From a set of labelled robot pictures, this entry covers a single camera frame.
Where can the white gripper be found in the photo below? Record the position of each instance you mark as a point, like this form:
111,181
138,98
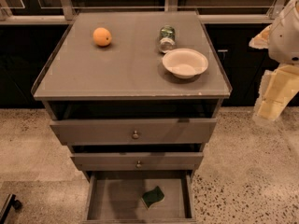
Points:
285,39

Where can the white paper bowl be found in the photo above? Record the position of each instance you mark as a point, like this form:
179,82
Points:
185,63

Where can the round metal middle knob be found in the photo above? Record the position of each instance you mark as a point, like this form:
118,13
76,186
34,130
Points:
138,164

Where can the grey drawer cabinet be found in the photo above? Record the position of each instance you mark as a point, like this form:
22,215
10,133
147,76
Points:
127,79

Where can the green yellow sponge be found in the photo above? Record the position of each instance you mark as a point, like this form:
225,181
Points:
152,197

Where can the grey middle drawer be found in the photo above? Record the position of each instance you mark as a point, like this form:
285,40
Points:
127,161

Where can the metal railing frame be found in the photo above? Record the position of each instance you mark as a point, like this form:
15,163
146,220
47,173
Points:
209,11

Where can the orange fruit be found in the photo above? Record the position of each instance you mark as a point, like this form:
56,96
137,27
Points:
102,37

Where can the black caster wheel base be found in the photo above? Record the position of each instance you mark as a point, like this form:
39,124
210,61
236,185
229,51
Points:
10,202

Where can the grey top drawer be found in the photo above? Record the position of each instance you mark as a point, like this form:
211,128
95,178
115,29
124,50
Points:
76,132

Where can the round metal knob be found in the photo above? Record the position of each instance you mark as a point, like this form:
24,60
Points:
138,164
135,135

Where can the round metal top knob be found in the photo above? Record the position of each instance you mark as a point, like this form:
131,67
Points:
135,135

